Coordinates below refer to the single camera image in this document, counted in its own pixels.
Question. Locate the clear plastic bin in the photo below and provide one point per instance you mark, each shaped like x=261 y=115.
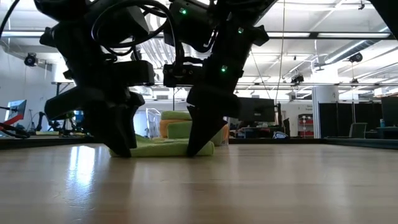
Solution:
x=153 y=123

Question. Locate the computer monitor on arm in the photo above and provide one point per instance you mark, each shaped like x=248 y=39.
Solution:
x=17 y=109

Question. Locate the black ceiling camera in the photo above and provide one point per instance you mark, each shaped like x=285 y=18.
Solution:
x=297 y=78
x=356 y=57
x=30 y=59

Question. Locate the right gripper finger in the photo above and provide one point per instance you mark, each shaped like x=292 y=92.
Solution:
x=195 y=124
x=211 y=130

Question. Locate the blue bottle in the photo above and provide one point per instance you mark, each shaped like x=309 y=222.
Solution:
x=382 y=123

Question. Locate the grey ceiling duct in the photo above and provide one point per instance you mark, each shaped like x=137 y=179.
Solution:
x=357 y=46

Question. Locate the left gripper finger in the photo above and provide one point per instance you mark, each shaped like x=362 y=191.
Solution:
x=102 y=118
x=132 y=118

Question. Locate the dark flat monitor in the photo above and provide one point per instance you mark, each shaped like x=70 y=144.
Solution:
x=390 y=110
x=256 y=109

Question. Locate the white and blue object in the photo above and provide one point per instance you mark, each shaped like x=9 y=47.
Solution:
x=280 y=135

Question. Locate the black background robot arm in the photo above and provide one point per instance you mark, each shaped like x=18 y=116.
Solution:
x=42 y=119

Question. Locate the shelf with red items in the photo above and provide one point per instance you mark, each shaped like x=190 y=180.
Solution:
x=305 y=124

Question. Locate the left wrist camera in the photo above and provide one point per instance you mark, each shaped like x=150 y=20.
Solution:
x=136 y=73

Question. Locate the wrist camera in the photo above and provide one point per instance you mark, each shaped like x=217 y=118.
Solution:
x=136 y=73
x=183 y=74

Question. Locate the black room partition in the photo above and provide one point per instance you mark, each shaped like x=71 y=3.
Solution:
x=335 y=116

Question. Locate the black aluminium table frame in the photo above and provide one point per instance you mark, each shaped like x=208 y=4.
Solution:
x=342 y=143

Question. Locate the black background rig frame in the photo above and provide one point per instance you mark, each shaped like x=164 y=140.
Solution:
x=58 y=88

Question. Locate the lime green microfiber towel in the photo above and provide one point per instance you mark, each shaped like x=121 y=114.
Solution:
x=161 y=149

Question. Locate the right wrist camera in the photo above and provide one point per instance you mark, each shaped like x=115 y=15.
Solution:
x=183 y=74

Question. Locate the grey office chair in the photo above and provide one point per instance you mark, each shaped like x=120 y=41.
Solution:
x=357 y=130

